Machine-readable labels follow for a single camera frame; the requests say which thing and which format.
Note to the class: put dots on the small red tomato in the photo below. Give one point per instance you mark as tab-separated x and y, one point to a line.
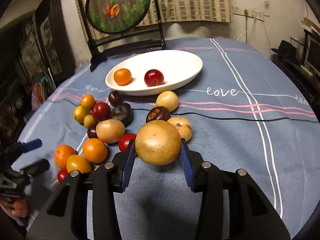
62	175

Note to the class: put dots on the framed wall painting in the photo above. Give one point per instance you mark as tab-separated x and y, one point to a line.
53	40

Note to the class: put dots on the striped tan melon fruit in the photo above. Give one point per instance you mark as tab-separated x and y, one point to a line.
183	126

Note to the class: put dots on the orange mandarin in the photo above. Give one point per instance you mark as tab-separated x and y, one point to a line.
122	77
62	153

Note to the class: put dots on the black hat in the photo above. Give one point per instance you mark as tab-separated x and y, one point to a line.
286	51

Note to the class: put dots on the tan persimmon-like fruit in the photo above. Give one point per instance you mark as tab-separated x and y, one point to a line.
110	131

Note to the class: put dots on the round goldfish screen ornament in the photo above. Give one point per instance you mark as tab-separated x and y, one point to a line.
117	27

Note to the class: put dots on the dark brown passion fruit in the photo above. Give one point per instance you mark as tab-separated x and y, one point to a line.
158	113

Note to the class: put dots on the large red plum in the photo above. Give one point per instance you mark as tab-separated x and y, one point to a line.
153	77

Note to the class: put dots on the beige checked curtain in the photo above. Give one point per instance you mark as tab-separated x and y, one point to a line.
177	11

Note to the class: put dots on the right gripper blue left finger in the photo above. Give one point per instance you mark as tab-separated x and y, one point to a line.
126	170

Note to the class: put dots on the person's left hand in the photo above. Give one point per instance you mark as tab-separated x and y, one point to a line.
18	208

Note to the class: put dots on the computer monitor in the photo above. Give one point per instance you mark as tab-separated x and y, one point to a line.
310	58

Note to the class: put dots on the small dark plum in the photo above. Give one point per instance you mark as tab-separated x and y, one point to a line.
91	131

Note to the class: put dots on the red cherry tomato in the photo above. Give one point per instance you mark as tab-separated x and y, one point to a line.
125	140

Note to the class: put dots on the yellow green tomato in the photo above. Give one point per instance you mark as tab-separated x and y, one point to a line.
80	113

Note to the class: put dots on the blue striped tablecloth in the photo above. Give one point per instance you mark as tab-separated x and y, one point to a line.
245	112

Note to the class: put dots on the wall power strip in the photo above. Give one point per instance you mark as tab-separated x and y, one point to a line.
251	13

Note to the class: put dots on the white oval plate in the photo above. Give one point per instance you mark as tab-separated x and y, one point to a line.
178	68

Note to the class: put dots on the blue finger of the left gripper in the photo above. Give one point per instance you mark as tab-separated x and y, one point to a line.
31	145
37	168

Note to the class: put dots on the dark red plum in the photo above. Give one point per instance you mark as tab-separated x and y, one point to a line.
115	99

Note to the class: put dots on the orange round fruit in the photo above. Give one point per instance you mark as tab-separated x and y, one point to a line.
95	150

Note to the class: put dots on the large tan round fruit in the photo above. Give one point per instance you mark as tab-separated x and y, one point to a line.
158	143

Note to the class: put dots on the dark purple mangosteen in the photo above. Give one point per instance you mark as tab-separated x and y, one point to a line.
123	113

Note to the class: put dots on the pale yellow round fruit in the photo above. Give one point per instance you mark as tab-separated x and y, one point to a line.
168	99

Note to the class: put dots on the orange yellow tomato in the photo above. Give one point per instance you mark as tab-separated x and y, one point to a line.
77	162

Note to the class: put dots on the small green-tan longan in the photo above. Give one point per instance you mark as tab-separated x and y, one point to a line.
89	121

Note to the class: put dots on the small orange kumquat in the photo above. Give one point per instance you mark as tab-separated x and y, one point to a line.
88	101

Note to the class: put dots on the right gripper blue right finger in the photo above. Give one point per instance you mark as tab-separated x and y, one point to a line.
187	164

